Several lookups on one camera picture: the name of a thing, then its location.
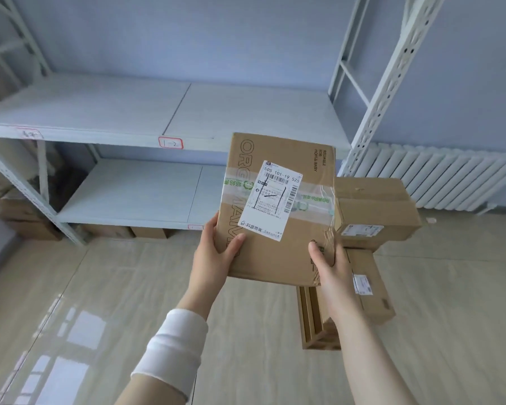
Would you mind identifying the person's left hand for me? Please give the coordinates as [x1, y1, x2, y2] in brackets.
[184, 211, 247, 311]

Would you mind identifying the person's right hand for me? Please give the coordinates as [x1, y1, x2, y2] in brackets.
[308, 241, 363, 323]

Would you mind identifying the box marked 1-2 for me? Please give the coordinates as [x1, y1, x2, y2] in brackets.
[345, 247, 396, 325]

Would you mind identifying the Orgamama cardboard box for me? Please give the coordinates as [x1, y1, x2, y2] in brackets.
[215, 132, 338, 287]

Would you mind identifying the tall EMS cardboard box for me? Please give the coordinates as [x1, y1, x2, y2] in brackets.
[333, 177, 423, 251]

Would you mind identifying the white metal shelf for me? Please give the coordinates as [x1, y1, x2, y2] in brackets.
[0, 0, 448, 248]

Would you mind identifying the person's right forearm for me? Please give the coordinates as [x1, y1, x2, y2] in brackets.
[331, 307, 418, 405]

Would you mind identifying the white wristband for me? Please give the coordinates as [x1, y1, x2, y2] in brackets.
[130, 308, 210, 399]

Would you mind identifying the brown cardboard box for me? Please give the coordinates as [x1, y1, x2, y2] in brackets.
[0, 188, 41, 220]
[79, 223, 134, 240]
[4, 218, 64, 242]

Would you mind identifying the white radiator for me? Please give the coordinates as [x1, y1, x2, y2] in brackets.
[354, 143, 506, 215]

